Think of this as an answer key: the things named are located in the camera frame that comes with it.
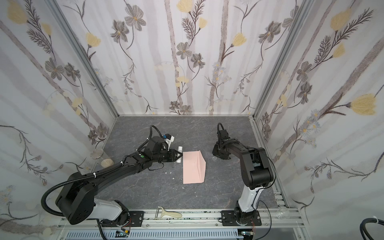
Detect pink paper envelope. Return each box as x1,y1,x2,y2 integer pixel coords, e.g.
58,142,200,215
183,151,206,184

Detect white glue stick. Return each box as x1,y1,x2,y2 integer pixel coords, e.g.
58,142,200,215
176,146,183,163

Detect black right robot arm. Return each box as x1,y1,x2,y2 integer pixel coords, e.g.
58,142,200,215
213,124,275,227

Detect cream vegetable peeler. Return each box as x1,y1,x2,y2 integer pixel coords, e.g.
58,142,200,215
155,206,183,219

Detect small clear glass cup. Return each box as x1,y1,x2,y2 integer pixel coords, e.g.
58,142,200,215
276,208,290,220

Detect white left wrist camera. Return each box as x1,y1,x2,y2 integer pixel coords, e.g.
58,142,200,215
163,134,175,150

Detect aluminium mounting rail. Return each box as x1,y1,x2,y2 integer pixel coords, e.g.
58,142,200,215
53,206,310,240

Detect black corrugated cable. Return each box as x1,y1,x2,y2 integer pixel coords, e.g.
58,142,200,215
359,217,384,240

